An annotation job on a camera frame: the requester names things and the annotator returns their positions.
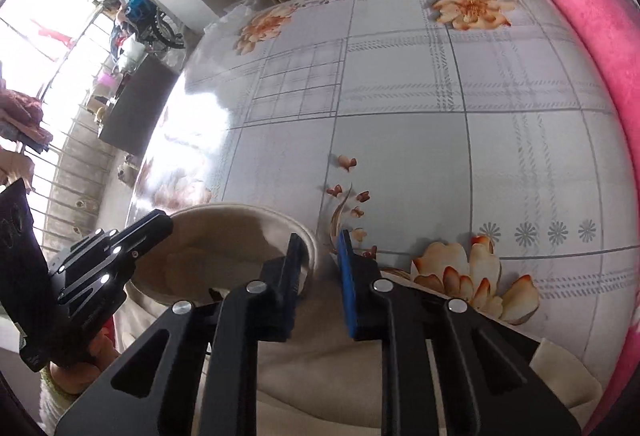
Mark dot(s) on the grey cabinet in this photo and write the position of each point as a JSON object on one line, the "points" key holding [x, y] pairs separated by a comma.
{"points": [[135, 109]]}

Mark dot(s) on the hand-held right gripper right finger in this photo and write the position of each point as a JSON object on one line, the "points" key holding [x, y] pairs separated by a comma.
{"points": [[347, 286]]}

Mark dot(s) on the beige zip jacket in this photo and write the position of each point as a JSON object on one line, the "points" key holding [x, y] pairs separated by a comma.
{"points": [[320, 371]]}

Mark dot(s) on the floral checked bed sheet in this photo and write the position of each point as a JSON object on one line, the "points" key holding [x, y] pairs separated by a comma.
{"points": [[400, 141]]}

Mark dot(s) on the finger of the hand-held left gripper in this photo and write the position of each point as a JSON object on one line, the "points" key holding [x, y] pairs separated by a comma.
{"points": [[145, 228], [100, 283]]}

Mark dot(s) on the person's left hand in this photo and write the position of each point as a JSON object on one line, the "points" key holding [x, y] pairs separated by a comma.
{"points": [[82, 368]]}

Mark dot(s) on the metal window railing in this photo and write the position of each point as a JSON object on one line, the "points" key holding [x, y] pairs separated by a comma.
{"points": [[60, 156]]}

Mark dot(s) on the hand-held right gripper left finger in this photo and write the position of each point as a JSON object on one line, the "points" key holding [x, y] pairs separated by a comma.
{"points": [[294, 276]]}

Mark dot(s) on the reddish hanging clothes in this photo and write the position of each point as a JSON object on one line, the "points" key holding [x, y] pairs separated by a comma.
{"points": [[22, 119]]}

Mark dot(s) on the pink floral blanket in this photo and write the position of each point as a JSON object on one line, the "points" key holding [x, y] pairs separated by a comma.
{"points": [[590, 26]]}

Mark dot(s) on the wheelchair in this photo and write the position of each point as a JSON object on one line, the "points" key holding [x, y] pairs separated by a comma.
{"points": [[155, 24]]}

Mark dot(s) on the person's left forearm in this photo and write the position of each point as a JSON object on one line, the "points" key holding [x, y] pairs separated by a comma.
{"points": [[55, 398]]}

